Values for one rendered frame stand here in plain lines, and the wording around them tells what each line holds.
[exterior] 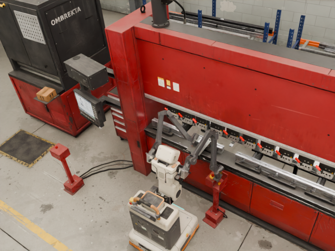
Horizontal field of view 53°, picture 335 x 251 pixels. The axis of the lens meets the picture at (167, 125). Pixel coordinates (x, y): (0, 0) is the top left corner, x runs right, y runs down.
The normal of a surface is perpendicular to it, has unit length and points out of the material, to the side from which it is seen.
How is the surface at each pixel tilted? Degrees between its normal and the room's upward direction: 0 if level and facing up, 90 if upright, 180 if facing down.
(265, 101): 90
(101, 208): 0
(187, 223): 0
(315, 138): 90
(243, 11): 90
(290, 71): 90
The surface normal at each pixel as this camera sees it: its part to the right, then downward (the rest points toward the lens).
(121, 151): -0.07, -0.75
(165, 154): -0.46, -0.08
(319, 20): -0.55, 0.58
